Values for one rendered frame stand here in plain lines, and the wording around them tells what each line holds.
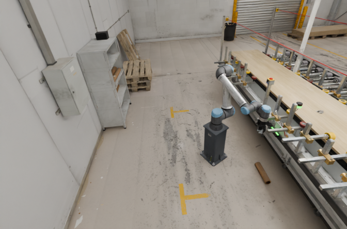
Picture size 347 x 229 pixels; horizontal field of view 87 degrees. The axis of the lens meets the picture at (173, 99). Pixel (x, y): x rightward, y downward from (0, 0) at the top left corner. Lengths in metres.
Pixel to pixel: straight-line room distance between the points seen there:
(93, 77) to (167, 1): 6.58
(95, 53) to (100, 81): 0.47
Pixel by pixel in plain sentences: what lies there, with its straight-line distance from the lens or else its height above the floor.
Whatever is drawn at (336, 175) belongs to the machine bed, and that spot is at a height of 0.67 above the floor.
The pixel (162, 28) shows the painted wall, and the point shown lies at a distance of 9.30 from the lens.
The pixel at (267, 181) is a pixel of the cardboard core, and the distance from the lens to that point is 2.90.
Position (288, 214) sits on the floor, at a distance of 2.83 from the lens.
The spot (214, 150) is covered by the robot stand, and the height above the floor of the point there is 0.27.
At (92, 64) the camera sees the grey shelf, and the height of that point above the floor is 1.35.
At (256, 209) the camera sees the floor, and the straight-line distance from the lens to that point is 2.73.
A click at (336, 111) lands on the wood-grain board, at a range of 2.99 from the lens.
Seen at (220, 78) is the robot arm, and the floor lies 1.36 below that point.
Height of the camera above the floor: 2.34
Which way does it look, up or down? 32 degrees down
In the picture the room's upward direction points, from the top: 4 degrees counter-clockwise
